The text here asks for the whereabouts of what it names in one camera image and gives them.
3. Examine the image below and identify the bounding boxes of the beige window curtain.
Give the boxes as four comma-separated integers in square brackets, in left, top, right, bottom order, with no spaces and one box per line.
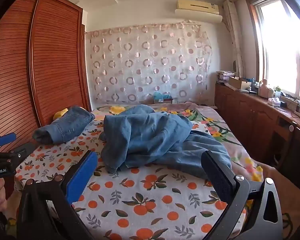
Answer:
[222,0,245,78]

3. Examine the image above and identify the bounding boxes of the stack of books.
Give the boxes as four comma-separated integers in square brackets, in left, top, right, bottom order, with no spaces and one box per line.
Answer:
[216,70,237,83]

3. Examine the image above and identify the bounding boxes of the cardboard box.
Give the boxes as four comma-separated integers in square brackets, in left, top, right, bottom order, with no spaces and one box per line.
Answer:
[229,76,250,90]

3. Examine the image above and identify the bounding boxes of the wooden slatted wardrobe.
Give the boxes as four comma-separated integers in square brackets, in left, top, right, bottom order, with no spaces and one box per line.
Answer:
[0,0,92,155]

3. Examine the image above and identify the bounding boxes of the person's left hand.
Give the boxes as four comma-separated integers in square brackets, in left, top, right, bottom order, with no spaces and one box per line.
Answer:
[0,177,8,214]

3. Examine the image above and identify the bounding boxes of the orange fruit print bedsheet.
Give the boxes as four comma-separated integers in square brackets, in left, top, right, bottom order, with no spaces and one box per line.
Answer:
[15,119,248,240]

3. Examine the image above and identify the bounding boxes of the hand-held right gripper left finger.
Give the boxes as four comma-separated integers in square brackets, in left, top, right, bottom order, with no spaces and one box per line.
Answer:
[16,150,98,240]

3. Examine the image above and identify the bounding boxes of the blue gift bag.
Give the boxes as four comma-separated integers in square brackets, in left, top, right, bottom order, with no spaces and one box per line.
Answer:
[153,91,173,103]

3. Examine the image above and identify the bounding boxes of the yellow plush toy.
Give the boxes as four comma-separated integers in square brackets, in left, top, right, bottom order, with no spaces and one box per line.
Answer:
[52,106,86,121]

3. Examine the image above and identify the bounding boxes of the beige plastic jug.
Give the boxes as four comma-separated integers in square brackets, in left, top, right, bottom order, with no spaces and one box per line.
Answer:
[259,79,275,98]

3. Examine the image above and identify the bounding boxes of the circle pattern wall curtain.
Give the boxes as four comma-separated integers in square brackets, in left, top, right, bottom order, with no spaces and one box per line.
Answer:
[85,22,214,104]

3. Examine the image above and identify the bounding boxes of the light blue denim pants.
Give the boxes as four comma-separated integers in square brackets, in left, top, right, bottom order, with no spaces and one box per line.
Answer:
[100,104,232,179]

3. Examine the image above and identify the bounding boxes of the wooden framed window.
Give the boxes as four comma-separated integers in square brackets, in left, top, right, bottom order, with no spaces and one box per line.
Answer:
[249,0,300,103]

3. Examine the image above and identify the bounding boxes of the dark blue folded jeans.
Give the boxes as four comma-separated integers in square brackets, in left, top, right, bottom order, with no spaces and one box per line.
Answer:
[32,106,95,145]

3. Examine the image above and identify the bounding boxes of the white air conditioner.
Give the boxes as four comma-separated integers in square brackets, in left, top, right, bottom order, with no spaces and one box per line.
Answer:
[174,0,223,23]

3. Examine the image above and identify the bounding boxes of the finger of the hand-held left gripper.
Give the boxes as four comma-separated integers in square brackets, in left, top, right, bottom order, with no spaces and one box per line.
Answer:
[0,148,27,164]
[0,133,17,148]

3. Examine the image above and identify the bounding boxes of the wooden cabinet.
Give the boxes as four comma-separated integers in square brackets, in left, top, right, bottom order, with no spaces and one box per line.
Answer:
[214,81,300,180]

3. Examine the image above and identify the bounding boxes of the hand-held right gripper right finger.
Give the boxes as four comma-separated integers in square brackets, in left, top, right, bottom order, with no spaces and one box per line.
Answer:
[201,151,283,240]

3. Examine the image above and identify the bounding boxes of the black cable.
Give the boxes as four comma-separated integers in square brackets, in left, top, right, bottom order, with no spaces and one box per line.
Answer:
[282,95,300,113]

